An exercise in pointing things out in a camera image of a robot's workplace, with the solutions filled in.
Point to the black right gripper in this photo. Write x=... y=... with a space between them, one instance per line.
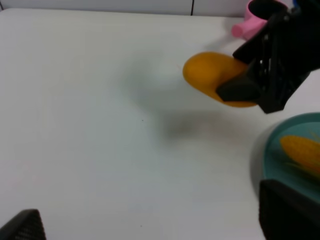
x=287 y=50

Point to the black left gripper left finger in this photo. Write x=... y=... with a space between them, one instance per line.
x=26 y=225

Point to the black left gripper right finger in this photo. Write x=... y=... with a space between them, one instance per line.
x=286 y=214

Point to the yellow mango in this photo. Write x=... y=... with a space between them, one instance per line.
x=206 y=71

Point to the teal plate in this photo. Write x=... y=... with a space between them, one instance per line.
x=278 y=166

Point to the pink cup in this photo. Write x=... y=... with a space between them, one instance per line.
x=257 y=13

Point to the yellow corn cob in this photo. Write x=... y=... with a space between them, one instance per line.
x=304 y=152

